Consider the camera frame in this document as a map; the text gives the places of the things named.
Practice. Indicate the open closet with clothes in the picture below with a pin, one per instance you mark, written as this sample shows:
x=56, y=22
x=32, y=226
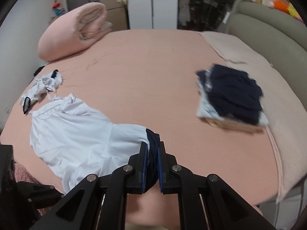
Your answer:
x=202, y=15

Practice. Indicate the white wardrobe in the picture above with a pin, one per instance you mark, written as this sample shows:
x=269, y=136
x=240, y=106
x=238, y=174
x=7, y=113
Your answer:
x=152, y=14

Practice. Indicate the folded navy garment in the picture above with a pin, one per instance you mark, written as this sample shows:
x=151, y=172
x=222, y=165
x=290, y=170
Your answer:
x=232, y=93

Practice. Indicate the red blue toy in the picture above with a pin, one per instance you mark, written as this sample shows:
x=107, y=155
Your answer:
x=58, y=8

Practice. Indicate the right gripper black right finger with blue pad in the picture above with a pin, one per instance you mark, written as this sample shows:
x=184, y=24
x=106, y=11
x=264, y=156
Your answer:
x=205, y=202

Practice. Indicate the rolled pink quilt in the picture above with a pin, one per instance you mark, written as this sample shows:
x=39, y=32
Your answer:
x=73, y=32

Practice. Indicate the orange yellow plush toy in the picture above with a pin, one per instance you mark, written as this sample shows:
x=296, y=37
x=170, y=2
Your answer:
x=287, y=8

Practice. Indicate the light pink blanket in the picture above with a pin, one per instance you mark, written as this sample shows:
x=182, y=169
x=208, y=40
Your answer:
x=285, y=112

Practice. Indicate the person pink clothing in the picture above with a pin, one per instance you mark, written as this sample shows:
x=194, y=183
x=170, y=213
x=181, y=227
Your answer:
x=22, y=175

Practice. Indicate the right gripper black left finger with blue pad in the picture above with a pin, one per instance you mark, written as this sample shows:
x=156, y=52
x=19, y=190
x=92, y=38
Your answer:
x=99, y=202

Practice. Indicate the white shirt navy trim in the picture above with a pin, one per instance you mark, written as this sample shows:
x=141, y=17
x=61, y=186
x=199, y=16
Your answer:
x=75, y=140

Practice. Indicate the grey padded headboard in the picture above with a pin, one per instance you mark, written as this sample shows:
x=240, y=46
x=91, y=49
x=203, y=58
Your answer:
x=277, y=36

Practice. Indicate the small white navy garment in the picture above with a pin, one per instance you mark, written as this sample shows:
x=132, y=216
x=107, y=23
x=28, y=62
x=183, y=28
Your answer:
x=41, y=85

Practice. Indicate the folded white printed garment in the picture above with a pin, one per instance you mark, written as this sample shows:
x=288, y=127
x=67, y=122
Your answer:
x=207, y=111

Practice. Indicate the cardboard box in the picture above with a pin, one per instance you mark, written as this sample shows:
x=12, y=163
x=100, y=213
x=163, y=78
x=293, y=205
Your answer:
x=116, y=14

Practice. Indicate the folded tan garment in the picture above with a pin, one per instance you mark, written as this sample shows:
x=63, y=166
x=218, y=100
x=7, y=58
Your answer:
x=233, y=125

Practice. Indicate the pink bed sheet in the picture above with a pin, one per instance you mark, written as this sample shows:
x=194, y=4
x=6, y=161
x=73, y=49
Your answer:
x=148, y=77

